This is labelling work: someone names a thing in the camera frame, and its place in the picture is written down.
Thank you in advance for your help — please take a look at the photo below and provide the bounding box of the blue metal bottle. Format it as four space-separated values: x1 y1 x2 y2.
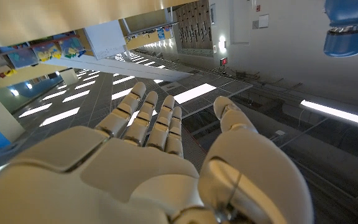
323 0 358 34

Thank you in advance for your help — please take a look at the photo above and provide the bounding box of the white light tube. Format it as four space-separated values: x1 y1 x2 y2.
300 99 358 130

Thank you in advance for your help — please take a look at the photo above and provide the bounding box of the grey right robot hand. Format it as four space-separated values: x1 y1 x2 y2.
0 82 315 224

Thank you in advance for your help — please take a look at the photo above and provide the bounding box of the whiteboard on white stand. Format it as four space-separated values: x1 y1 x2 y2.
83 19 129 60

